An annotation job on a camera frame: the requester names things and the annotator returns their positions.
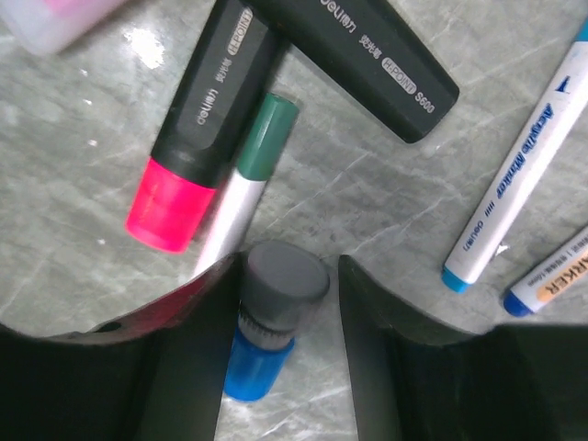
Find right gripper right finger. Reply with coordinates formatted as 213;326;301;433
338;255;587;440

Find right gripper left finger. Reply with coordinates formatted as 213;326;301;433
1;254;242;440

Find blue bottle grey cap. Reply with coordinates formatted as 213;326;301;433
224;240;331;401

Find pink cap black highlighter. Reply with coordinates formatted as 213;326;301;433
126;1;283;254

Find green cap silver marker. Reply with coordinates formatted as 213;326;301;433
193;94;300;277

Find light blue acrylic marker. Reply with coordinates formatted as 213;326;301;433
441;26;587;293

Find purple cap black highlighter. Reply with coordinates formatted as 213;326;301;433
250;0;459;143

